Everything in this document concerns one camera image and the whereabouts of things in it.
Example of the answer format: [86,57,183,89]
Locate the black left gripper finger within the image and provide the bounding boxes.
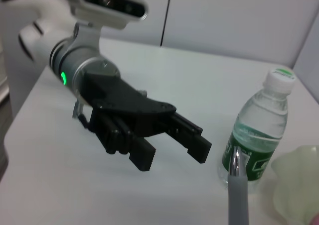
[154,111,213,164]
[88,105,157,173]

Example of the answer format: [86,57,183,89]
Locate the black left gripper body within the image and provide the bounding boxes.
[79,71,177,138]

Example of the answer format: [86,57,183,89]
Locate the grey white ballpoint pen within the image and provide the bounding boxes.
[228,145,250,225]

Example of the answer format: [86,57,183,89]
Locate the clear green-label water bottle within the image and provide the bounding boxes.
[218,67,297,186]

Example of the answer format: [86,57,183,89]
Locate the translucent green fruit plate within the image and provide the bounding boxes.
[270,145,319,225]

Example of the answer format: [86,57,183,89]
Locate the left arm gripper cable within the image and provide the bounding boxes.
[71,99,91,130]

